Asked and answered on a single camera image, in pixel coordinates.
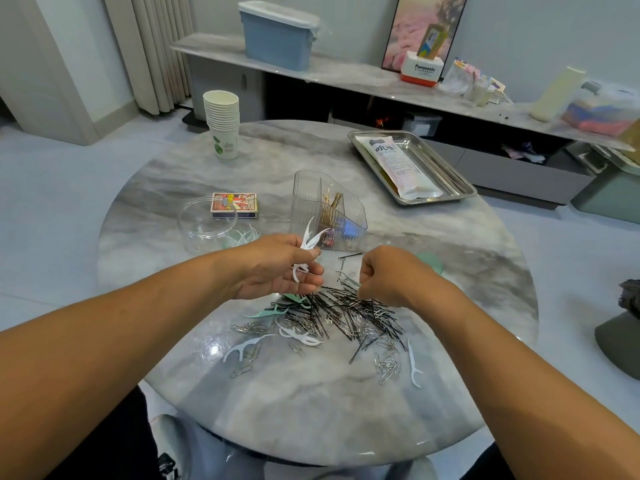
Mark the blue storage box white lid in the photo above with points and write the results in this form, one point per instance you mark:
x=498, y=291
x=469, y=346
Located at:
x=278, y=35

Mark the white box in cabinet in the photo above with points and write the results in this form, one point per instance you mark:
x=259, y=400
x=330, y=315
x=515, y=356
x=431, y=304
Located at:
x=423, y=125

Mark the metal tray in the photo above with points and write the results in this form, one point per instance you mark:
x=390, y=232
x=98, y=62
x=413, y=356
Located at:
x=455, y=185

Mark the pale green plastic lid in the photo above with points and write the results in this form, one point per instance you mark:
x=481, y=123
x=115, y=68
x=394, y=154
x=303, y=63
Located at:
x=432, y=263

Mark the grey green storage bin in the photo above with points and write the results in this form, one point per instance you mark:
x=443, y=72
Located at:
x=612, y=185

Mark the small colourful box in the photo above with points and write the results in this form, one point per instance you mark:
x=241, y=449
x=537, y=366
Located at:
x=432, y=41

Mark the person's left forearm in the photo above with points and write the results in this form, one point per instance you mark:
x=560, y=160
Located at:
x=110, y=385

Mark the colourful small packet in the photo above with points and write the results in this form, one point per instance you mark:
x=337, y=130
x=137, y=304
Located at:
x=498, y=85

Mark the clear bag of snacks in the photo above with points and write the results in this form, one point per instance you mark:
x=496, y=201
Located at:
x=459, y=78

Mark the pile of floss picks and clips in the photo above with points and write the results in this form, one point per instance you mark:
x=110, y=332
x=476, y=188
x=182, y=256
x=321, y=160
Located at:
x=340, y=315

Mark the framed pink picture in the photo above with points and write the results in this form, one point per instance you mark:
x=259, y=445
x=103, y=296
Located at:
x=418, y=27

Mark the clear round plastic bowl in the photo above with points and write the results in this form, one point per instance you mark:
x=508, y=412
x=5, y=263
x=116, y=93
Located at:
x=207, y=225

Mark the trash bin with black bag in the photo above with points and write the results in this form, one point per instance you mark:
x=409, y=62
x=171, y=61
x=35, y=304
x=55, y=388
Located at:
x=622, y=330

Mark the clear ribbed organizer box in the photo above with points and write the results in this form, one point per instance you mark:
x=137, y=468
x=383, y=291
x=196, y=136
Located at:
x=315, y=205

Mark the clear printed plastic bag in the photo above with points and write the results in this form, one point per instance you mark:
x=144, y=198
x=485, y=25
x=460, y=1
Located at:
x=403, y=168

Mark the colourful matchbox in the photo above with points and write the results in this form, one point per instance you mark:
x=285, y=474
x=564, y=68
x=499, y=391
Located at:
x=234, y=204

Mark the cream paper roll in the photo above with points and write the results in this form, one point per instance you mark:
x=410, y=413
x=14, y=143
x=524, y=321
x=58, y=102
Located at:
x=558, y=94

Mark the person's right forearm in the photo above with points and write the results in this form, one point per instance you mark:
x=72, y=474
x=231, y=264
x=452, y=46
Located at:
x=545, y=395

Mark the loose papers in cabinet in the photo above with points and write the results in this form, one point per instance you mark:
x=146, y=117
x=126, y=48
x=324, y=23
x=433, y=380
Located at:
x=526, y=153

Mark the person's right hand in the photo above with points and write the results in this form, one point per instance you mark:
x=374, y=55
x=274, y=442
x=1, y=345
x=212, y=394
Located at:
x=395, y=278

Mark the grey cabinet with marble top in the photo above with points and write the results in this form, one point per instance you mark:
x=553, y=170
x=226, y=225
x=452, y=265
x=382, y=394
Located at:
x=320, y=70

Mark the clear storage box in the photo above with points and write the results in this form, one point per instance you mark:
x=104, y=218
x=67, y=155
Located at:
x=603, y=108

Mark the beige curtain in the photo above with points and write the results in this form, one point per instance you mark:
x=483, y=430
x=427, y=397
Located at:
x=150, y=45

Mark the group of white paper cups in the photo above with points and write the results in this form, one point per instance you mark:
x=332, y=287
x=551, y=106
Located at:
x=222, y=125

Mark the person's left hand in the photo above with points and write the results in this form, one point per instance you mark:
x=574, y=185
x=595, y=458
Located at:
x=270, y=267

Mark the white and red small box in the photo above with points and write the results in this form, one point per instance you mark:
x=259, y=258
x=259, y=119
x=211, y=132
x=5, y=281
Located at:
x=422, y=69

